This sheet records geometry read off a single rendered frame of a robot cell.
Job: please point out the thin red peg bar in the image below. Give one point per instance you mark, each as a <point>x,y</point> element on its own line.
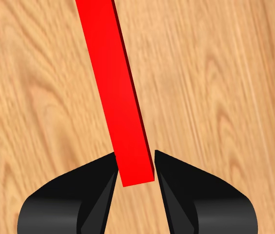
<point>113,85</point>

